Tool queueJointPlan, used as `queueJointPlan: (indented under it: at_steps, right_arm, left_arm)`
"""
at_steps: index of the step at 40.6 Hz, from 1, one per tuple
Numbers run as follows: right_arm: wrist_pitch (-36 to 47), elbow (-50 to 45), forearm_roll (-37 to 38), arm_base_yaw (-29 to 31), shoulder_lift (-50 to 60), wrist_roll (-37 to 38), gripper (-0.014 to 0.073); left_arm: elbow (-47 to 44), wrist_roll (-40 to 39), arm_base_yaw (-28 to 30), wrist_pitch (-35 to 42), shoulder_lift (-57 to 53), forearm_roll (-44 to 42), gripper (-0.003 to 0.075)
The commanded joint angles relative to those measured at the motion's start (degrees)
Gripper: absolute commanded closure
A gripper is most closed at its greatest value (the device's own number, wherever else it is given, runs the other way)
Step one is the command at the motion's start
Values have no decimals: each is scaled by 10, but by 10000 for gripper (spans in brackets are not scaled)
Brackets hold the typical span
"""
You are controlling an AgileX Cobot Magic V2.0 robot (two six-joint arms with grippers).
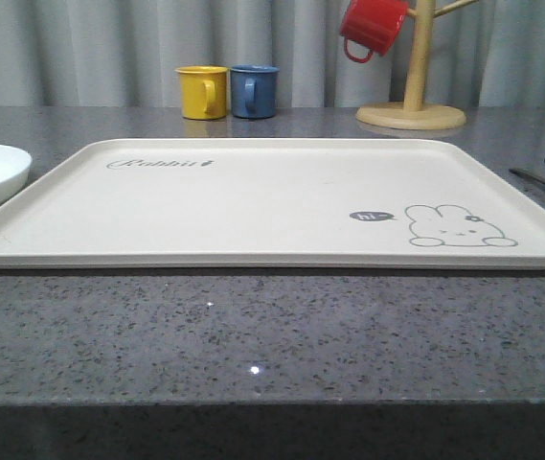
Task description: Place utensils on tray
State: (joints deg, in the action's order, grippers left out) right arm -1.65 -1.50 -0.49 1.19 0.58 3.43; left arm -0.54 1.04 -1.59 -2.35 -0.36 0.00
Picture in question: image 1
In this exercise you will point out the cream rabbit serving tray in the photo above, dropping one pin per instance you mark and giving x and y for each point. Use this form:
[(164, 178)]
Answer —
[(272, 202)]

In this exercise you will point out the blue enamel mug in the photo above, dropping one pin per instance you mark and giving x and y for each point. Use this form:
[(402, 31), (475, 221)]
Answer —
[(253, 91)]

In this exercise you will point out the yellow enamel mug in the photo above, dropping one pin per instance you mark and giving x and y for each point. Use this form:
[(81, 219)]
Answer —
[(203, 91)]

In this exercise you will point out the wooden mug tree stand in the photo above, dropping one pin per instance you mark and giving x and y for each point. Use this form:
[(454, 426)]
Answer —
[(413, 112)]

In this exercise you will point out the red enamel mug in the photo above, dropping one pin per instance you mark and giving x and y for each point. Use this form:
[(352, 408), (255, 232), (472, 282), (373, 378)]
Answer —
[(373, 24)]

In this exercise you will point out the grey pleated curtain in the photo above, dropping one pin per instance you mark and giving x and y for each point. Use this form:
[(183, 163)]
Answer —
[(125, 53)]

